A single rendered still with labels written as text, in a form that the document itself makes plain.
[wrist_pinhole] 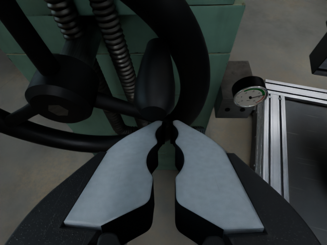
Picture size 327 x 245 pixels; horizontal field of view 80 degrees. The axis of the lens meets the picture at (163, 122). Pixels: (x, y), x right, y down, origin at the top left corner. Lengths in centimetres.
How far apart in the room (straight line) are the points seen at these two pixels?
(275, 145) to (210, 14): 67
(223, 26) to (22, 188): 111
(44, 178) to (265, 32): 178
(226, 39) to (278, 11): 176
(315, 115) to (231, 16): 82
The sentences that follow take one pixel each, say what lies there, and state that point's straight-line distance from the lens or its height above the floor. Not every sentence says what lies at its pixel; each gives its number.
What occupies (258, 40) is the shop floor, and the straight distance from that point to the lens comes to 175.
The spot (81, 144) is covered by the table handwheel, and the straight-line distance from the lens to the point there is 32.
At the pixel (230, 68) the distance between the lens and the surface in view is 52.
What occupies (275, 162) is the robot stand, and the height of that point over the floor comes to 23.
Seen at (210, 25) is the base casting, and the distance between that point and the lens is 37.
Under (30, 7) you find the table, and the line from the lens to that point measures 28.
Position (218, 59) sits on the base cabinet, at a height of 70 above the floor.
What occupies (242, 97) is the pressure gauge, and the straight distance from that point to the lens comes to 41.
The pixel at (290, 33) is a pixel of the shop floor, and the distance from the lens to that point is 192.
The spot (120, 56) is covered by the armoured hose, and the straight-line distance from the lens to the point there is 25.
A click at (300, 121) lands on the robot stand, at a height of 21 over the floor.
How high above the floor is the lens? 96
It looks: 59 degrees down
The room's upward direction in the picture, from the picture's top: 3 degrees counter-clockwise
